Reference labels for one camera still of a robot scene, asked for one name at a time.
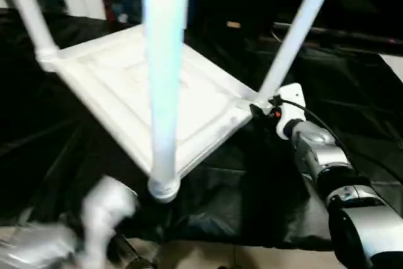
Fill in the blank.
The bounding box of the white plastic table leg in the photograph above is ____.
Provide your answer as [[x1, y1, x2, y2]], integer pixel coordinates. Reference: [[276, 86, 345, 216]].
[[257, 0, 342, 103], [0, 0, 59, 71], [142, 0, 191, 203]]

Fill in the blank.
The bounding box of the white plastic table top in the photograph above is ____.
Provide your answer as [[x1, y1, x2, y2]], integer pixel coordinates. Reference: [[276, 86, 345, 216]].
[[38, 23, 262, 203]]

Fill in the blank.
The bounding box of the white flat board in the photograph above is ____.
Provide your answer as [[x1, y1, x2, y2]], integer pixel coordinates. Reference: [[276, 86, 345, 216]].
[[381, 55, 403, 81]]

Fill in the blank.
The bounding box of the black plastic mat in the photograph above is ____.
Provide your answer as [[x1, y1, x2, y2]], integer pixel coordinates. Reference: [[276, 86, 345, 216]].
[[0, 11, 403, 248]]

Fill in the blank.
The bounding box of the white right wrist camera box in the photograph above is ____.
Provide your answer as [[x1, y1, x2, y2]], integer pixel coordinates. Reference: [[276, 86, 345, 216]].
[[274, 83, 307, 139]]

